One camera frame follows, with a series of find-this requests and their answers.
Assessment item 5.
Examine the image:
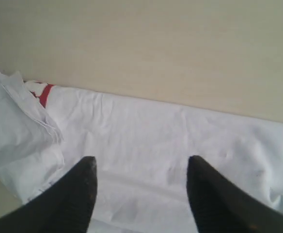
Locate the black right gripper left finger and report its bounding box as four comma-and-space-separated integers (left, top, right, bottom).
0, 156, 97, 233

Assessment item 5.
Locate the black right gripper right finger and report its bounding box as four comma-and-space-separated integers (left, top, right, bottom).
186, 155, 283, 233

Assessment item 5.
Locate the white t-shirt red Chinese patch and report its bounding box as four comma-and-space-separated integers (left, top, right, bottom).
0, 73, 283, 233

